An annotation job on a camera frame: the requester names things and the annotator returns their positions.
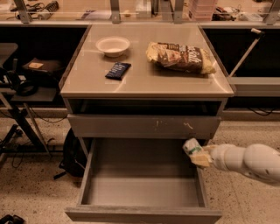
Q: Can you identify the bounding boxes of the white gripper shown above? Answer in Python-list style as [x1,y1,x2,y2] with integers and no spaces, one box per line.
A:
[190,144,242,172]

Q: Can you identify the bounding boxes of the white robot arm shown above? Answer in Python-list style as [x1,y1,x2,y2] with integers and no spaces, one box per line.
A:
[185,143,280,186]

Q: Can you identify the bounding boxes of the open grey middle drawer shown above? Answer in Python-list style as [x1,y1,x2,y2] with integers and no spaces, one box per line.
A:
[66,138,221,224]

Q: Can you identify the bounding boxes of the grey drawer cabinet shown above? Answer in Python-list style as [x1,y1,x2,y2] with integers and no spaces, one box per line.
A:
[59,24,237,161]

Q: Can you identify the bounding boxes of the closed grey top drawer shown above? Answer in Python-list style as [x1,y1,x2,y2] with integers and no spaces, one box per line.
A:
[68,115,221,140]

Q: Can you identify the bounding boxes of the brown chip bag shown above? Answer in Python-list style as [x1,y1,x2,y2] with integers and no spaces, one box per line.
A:
[146,42,216,74]

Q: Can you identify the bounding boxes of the dark blue snack bar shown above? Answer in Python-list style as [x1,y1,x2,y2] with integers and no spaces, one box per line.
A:
[105,62,131,81]

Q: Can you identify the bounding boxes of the black backpack on floor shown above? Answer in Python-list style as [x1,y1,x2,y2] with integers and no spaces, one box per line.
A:
[53,129,87,179]

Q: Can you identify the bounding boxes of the white paper bowl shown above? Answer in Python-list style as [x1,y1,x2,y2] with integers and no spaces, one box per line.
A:
[95,36,130,58]

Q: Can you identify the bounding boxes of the black bag on shelf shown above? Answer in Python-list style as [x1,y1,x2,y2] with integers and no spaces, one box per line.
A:
[22,58,65,88]

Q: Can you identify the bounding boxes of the black headphones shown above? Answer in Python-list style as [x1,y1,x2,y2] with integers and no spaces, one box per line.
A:
[6,71,39,96]

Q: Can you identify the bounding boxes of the black object floor corner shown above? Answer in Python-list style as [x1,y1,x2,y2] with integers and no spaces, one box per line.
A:
[0,214,25,224]

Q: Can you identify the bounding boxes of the white handled stick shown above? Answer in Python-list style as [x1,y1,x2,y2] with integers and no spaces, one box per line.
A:
[228,28,265,77]

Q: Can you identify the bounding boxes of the black desk frame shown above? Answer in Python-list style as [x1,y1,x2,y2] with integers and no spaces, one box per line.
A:
[0,43,64,170]

